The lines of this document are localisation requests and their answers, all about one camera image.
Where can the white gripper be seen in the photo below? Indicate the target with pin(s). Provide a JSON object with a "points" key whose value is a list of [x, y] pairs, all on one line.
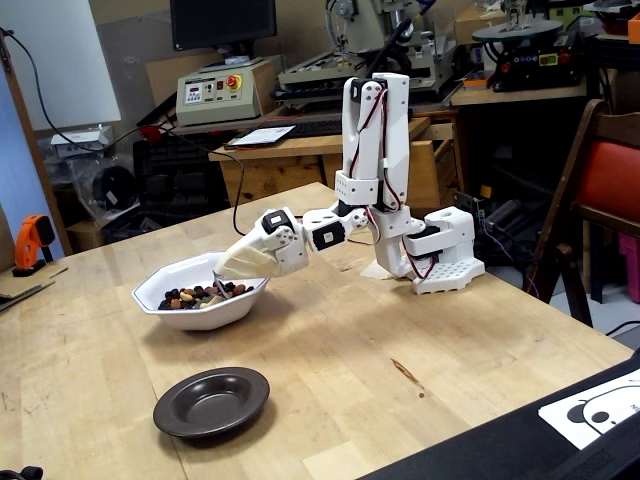
{"points": [[281, 250]]}

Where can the metal spoon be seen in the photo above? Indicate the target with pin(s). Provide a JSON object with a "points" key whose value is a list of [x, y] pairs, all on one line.
{"points": [[220, 287]]}

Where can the trail mix pile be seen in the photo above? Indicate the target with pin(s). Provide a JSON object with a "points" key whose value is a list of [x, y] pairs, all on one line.
{"points": [[185, 299]]}

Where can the white octagonal bowl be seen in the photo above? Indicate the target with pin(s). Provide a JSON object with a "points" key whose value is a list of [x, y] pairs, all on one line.
{"points": [[200, 320]]}

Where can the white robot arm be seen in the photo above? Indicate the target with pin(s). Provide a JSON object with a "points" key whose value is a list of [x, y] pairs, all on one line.
{"points": [[395, 125]]}

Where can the small black plate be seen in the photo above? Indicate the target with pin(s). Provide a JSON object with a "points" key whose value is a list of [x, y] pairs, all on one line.
{"points": [[212, 402]]}

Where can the wooden workbench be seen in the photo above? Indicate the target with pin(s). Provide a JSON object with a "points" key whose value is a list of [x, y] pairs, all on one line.
{"points": [[270, 175]]}

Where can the black storage crate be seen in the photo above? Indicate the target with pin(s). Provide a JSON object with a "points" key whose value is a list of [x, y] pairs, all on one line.
{"points": [[175, 175]]}

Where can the beige tape flap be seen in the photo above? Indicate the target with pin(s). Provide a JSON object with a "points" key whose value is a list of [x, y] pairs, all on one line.
{"points": [[375, 272]]}

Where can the white paper sheet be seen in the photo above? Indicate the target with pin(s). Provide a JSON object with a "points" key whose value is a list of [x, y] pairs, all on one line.
{"points": [[262, 135]]}

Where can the black keyboard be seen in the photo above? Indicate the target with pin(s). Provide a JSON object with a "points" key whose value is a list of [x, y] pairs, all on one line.
{"points": [[315, 128]]}

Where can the plastic bag with black spool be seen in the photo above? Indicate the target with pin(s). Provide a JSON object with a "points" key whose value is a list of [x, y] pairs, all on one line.
{"points": [[112, 187]]}

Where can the beige control box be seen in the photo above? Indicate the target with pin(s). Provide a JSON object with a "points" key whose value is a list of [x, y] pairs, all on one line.
{"points": [[220, 95]]}

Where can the small white box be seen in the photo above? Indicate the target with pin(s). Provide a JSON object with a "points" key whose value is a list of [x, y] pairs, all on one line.
{"points": [[80, 137]]}

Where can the orange and black tool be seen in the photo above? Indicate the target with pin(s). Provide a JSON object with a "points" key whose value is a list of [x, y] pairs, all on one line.
{"points": [[32, 240]]}

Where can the cardboard scraps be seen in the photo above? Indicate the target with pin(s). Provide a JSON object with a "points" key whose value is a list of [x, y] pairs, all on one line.
{"points": [[20, 290]]}

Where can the black computer monitor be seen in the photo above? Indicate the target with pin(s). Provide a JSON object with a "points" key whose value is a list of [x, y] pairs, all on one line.
{"points": [[222, 22]]}

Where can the beige milling machine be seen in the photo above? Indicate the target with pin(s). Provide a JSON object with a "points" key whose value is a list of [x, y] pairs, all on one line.
{"points": [[360, 30]]}

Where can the white board panel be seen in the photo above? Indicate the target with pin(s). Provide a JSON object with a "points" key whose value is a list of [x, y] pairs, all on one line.
{"points": [[60, 60]]}

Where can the small orange box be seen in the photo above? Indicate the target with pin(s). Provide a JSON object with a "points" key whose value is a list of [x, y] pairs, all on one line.
{"points": [[477, 80]]}

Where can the black laptop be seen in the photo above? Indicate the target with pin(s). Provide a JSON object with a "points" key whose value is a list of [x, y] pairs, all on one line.
{"points": [[475, 450]]}

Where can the wooden shelf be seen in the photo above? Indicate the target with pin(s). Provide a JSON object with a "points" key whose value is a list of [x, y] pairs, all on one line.
{"points": [[500, 96]]}

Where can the black plastic object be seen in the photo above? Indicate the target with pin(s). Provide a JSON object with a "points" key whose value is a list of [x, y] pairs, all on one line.
{"points": [[22, 474]]}

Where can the brown cardboard box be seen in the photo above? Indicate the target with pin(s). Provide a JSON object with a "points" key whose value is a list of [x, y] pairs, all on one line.
{"points": [[475, 22]]}

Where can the black scroll saw machine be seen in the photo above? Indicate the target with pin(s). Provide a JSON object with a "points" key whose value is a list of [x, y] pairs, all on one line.
{"points": [[530, 60]]}

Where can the wooden chair with red cushion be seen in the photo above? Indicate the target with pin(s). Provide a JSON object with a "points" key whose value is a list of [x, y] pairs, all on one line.
{"points": [[610, 175]]}

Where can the white panda sticker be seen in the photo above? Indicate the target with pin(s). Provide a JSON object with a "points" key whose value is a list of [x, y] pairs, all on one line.
{"points": [[590, 415]]}

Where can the pink box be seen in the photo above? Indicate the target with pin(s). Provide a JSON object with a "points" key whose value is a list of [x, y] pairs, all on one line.
{"points": [[630, 270]]}

